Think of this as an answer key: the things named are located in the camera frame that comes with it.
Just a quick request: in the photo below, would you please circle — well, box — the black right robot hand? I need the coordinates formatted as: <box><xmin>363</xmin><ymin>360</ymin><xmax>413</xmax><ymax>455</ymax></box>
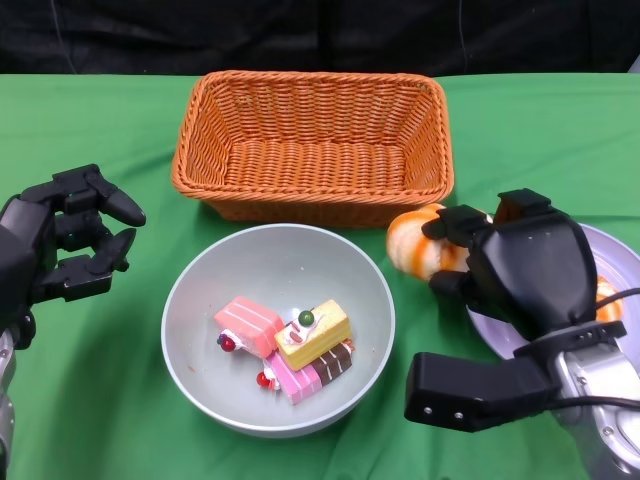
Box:
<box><xmin>422</xmin><ymin>188</ymin><xmax>601</xmax><ymax>341</ymax></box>

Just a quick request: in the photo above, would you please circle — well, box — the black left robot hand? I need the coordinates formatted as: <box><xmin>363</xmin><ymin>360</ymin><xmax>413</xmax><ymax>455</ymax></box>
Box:
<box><xmin>0</xmin><ymin>163</ymin><xmax>147</xmax><ymax>311</ymax></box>

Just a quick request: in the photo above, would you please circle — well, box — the round orange ring bread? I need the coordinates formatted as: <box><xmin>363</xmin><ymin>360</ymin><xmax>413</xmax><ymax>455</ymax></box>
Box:
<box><xmin>594</xmin><ymin>274</ymin><xmax>626</xmax><ymax>321</ymax></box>

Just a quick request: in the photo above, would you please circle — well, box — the long striped bread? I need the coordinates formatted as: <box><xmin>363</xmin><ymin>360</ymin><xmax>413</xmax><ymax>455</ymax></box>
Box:
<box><xmin>387</xmin><ymin>203</ymin><xmax>496</xmax><ymax>280</ymax></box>

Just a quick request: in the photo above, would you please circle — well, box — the pale grey-green bowl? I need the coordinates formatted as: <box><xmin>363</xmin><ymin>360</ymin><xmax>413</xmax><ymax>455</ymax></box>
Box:
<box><xmin>160</xmin><ymin>223</ymin><xmax>397</xmax><ymax>439</ymax></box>

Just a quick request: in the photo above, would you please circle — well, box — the lavender round plate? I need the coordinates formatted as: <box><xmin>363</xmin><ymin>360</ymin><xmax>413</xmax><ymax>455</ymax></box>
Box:
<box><xmin>464</xmin><ymin>222</ymin><xmax>640</xmax><ymax>361</ymax></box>

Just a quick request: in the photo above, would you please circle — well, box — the chocolate brown cake slice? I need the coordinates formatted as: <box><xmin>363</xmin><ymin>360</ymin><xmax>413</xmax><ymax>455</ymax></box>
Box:
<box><xmin>312</xmin><ymin>338</ymin><xmax>355</xmax><ymax>387</ymax></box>

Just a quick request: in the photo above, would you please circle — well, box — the yellow cake slice green ball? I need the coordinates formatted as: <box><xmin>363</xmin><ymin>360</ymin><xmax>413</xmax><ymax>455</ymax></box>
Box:
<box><xmin>274</xmin><ymin>298</ymin><xmax>351</xmax><ymax>372</ymax></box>

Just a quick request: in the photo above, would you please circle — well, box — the salmon pink cake slice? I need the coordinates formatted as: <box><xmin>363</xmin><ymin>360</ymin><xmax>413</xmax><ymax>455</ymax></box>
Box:
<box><xmin>214</xmin><ymin>295</ymin><xmax>286</xmax><ymax>359</ymax></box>

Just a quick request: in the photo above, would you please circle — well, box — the orange wicker basket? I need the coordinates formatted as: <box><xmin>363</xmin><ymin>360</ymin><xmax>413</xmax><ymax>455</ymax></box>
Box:
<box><xmin>172</xmin><ymin>70</ymin><xmax>455</xmax><ymax>229</ymax></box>

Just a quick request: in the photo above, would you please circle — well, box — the magenta pink cake slice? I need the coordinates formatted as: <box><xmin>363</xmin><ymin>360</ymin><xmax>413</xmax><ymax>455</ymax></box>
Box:
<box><xmin>257</xmin><ymin>352</ymin><xmax>322</xmax><ymax>407</ymax></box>

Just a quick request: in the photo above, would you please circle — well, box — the green tablecloth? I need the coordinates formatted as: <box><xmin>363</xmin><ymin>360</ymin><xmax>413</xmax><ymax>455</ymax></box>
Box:
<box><xmin>0</xmin><ymin>73</ymin><xmax>640</xmax><ymax>480</ymax></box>

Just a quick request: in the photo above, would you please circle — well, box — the black backdrop cloth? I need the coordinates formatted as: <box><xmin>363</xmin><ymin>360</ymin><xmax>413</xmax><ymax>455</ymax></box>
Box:
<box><xmin>0</xmin><ymin>0</ymin><xmax>640</xmax><ymax>80</ymax></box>

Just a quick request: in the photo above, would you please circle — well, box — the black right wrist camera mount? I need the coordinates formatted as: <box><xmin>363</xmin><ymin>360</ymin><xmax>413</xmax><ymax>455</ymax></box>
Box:
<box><xmin>403</xmin><ymin>352</ymin><xmax>561</xmax><ymax>432</ymax></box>

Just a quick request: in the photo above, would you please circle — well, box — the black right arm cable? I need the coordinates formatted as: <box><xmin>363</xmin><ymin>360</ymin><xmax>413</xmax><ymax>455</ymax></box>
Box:
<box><xmin>557</xmin><ymin>285</ymin><xmax>640</xmax><ymax>410</ymax></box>

